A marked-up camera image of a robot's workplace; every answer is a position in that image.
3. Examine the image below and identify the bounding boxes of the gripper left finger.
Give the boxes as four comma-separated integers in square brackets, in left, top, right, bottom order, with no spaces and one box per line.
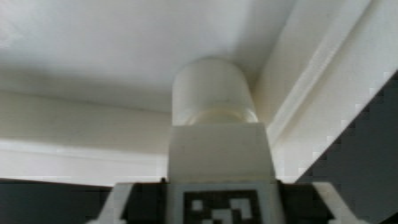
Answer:
[87,183,133,224]

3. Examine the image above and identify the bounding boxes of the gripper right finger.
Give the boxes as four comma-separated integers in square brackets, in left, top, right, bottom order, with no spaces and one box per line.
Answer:
[313,182,369,224]

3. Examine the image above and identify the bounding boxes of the white table leg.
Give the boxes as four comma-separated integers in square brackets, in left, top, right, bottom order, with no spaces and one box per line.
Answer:
[163,111,284,224]

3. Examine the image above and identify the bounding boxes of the white square tabletop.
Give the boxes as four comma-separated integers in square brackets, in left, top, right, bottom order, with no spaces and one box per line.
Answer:
[0,0,398,185]

